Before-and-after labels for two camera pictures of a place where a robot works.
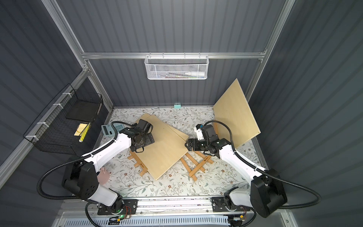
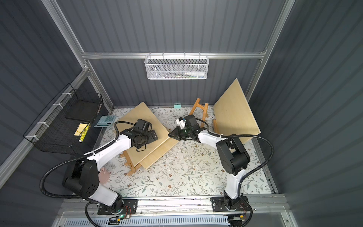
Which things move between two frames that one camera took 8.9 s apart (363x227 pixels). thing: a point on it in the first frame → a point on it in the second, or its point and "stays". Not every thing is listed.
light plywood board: [169, 146] → [141, 111]
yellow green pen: [84, 132] stays
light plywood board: [163, 132] → [159, 153]
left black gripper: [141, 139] stays
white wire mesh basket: [176, 67] stays
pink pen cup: [103, 176] stays
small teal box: [177, 105] stays
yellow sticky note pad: [80, 128] stays
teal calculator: [108, 130] → [105, 121]
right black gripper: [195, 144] → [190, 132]
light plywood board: [233, 109] stays
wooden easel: [140, 164] → [129, 163]
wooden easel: [198, 166] → [204, 109]
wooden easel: [215, 127] stays
